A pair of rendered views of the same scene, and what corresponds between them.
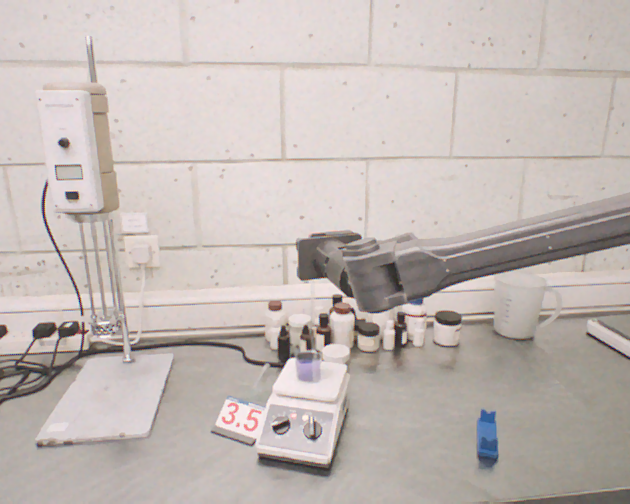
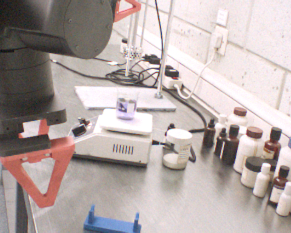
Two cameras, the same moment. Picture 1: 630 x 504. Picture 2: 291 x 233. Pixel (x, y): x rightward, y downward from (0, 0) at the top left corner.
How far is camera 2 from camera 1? 1.13 m
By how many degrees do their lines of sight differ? 71
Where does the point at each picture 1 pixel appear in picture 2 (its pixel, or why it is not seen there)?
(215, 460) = (68, 125)
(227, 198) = (265, 12)
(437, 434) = (113, 203)
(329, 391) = (107, 123)
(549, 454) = not seen: outside the picture
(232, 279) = (250, 85)
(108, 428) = (86, 97)
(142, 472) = not seen: hidden behind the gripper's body
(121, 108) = not seen: outside the picture
